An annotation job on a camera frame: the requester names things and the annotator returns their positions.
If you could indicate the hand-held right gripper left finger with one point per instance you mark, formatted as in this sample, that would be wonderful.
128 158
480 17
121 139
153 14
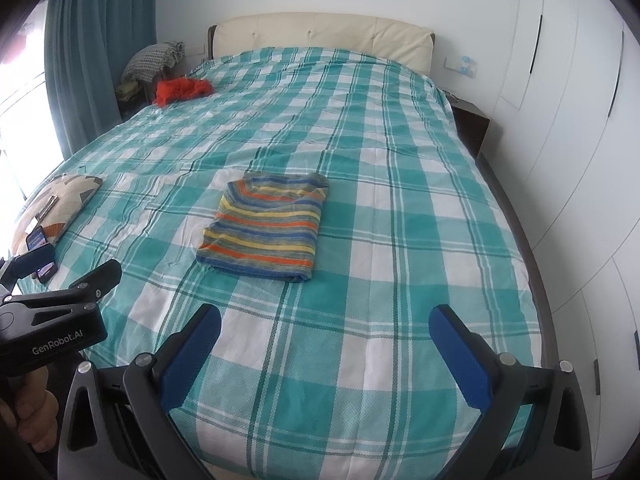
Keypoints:
187 355

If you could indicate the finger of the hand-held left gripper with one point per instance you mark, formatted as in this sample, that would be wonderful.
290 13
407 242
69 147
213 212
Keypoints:
102 280
27 262

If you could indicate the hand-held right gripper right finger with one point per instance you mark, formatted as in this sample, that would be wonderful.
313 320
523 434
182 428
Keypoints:
462 360

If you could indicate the striped knit sweater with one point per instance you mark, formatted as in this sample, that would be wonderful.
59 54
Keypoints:
270 230

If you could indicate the person's left hand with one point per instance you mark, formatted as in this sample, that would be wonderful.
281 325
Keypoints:
35 415

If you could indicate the smartphone in dark case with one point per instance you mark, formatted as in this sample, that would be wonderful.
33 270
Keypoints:
46 270

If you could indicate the smartphone with lit screen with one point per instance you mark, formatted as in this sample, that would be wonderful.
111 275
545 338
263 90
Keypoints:
36 239

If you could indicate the silver flat object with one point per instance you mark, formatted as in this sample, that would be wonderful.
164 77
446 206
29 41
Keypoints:
48 206

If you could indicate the patterned beige pillow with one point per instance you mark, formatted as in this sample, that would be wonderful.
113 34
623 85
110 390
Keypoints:
60 195

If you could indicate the green cloth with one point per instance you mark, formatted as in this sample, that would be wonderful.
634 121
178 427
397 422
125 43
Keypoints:
127 91

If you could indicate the red cloth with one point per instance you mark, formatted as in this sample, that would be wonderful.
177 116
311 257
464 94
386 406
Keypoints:
177 91

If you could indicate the teal curtain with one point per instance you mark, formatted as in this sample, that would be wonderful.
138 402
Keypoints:
100 60

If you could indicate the grey patterned cushion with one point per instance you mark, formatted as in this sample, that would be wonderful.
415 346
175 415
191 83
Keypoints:
150 60

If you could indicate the bed with teal plaid cover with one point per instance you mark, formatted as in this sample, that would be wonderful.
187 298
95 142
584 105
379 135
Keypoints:
350 160

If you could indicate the dark wooden nightstand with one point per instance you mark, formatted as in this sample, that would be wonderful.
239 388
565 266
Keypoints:
472 125

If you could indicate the white wardrobe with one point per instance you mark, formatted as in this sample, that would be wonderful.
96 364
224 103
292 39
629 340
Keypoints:
575 135

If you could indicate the cream padded headboard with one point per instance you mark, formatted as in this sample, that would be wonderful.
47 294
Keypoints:
320 35

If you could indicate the white wall switch panel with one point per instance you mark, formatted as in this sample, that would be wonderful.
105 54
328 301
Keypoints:
460 64

